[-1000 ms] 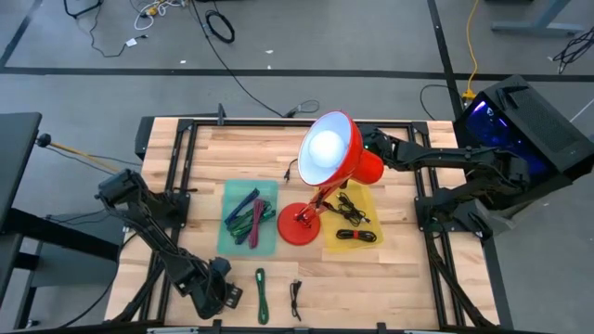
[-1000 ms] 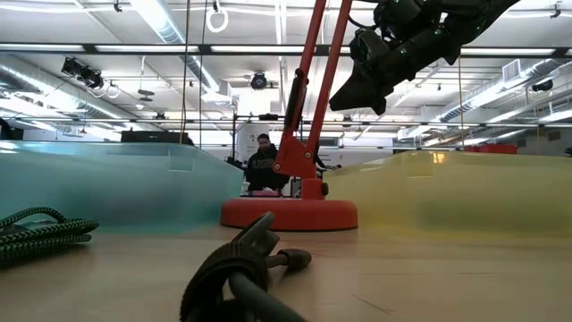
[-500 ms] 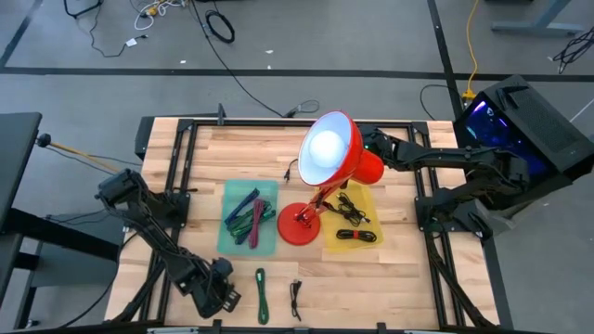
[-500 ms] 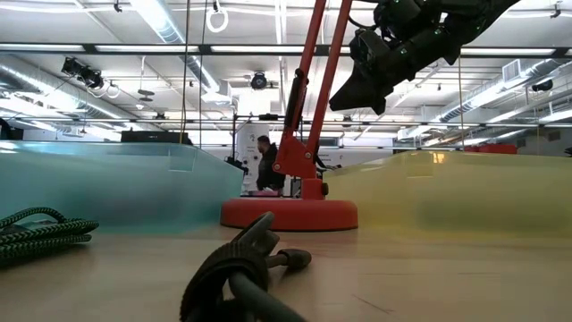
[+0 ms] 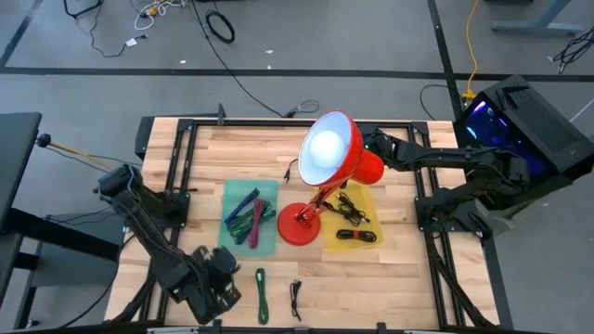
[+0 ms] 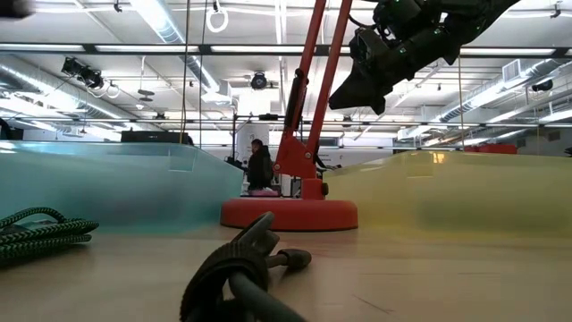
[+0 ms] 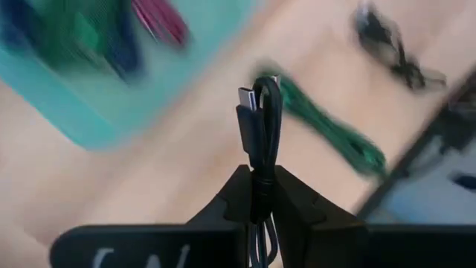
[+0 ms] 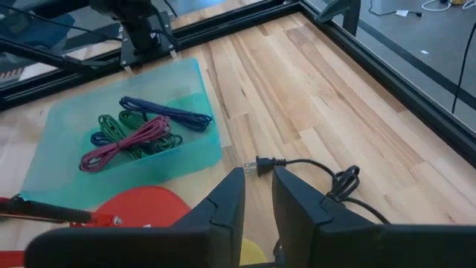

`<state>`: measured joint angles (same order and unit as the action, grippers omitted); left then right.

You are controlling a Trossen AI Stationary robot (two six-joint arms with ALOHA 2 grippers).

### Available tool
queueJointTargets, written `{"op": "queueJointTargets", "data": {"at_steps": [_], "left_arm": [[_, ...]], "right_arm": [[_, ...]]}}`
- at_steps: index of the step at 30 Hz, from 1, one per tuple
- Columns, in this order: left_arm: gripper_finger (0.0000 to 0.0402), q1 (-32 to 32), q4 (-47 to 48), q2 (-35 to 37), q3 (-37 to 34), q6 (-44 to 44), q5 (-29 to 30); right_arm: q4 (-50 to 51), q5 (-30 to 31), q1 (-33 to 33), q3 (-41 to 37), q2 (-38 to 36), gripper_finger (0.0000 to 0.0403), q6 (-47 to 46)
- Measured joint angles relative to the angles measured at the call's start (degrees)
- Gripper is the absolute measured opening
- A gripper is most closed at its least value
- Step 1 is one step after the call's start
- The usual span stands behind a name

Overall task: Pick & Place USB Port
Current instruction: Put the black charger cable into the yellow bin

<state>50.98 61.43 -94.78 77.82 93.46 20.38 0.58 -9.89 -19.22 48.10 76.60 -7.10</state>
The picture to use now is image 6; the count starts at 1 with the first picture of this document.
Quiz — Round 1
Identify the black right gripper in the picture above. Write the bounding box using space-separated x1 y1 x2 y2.
327 0 462 116

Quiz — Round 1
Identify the yellow translucent tray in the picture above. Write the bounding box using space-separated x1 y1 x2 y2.
323 149 572 239

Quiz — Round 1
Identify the black USB cable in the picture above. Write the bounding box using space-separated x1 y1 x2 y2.
179 210 313 322

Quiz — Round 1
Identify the green braided USB cable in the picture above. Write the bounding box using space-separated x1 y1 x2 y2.
0 206 100 270

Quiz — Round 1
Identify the person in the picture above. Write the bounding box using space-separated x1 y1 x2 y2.
246 138 274 191

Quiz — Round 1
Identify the white machine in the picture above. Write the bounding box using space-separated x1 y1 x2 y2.
235 122 271 191

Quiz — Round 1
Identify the red box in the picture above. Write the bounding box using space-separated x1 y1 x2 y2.
463 142 519 156

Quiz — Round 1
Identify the red desk lamp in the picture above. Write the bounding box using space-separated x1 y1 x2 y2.
219 0 359 233

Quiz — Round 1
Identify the black screen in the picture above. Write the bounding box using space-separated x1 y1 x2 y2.
120 129 195 146

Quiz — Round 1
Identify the green translucent tray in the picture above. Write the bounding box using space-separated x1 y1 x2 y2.
0 140 245 234

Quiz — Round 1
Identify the black ceiling device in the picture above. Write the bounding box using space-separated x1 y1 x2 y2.
61 56 105 90

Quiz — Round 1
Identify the black overhead camera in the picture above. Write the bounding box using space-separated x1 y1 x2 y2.
249 71 269 91

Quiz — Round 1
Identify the black hanging cable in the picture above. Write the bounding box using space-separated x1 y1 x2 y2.
198 0 206 149

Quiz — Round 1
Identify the white cable ring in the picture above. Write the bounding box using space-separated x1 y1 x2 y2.
205 5 230 34

